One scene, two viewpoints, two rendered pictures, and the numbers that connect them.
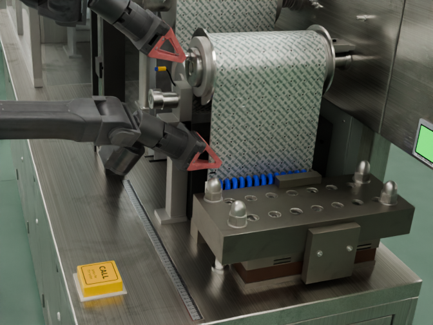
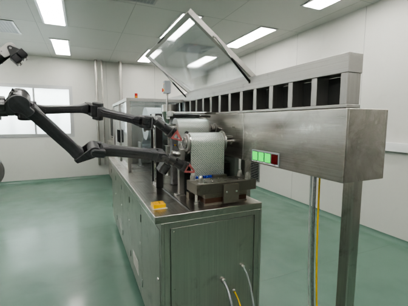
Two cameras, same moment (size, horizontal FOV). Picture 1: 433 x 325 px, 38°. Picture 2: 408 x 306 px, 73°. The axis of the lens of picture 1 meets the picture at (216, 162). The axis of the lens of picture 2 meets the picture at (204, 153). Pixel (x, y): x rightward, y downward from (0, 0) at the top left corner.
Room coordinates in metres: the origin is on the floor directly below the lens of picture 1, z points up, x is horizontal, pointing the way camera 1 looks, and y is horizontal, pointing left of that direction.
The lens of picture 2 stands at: (-0.59, -0.02, 1.39)
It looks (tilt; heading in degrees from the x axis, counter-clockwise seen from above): 7 degrees down; 358
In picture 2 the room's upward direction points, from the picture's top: straight up
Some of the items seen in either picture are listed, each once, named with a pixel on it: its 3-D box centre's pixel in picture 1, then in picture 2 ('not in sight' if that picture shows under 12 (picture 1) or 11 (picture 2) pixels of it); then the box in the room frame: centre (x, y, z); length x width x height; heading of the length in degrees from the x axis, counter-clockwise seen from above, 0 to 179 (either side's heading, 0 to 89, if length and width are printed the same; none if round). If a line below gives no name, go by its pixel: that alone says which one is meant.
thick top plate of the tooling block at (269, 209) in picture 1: (302, 213); (221, 184); (1.07, -0.17, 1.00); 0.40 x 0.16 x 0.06; 113
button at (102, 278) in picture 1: (99, 278); (158, 204); (0.93, 0.20, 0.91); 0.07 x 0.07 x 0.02; 23
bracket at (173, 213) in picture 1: (171, 154); (178, 172); (1.19, 0.09, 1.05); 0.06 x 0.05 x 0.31; 113
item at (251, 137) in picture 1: (264, 140); (207, 164); (1.16, -0.09, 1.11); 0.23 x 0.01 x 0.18; 113
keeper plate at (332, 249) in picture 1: (330, 253); (231, 193); (0.99, -0.22, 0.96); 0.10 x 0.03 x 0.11; 113
